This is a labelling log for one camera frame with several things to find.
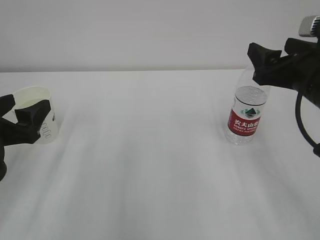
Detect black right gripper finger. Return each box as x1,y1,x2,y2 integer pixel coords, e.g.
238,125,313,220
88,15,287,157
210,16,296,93
247,42,282,75
284,38,320,58

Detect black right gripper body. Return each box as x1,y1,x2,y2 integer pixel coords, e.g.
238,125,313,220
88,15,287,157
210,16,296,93
252,51,320,91

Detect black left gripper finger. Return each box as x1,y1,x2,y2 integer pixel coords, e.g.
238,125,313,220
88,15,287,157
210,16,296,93
14,99,51,137
0,94,16,118

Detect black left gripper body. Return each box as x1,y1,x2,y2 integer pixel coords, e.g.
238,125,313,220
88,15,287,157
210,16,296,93
0,117,41,146

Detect white paper cup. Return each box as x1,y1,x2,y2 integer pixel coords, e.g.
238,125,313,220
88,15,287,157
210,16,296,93
4,86,59,144

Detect clear Nongfu Spring water bottle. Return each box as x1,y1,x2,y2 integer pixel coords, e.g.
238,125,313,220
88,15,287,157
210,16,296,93
226,67,272,147

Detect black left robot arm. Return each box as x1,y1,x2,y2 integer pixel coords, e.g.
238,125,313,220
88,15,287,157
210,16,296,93
0,94,51,179

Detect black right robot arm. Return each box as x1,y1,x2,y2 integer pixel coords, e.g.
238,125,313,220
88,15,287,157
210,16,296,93
247,38,320,107

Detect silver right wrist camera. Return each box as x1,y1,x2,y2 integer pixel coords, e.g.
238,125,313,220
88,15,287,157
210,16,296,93
298,15,320,38

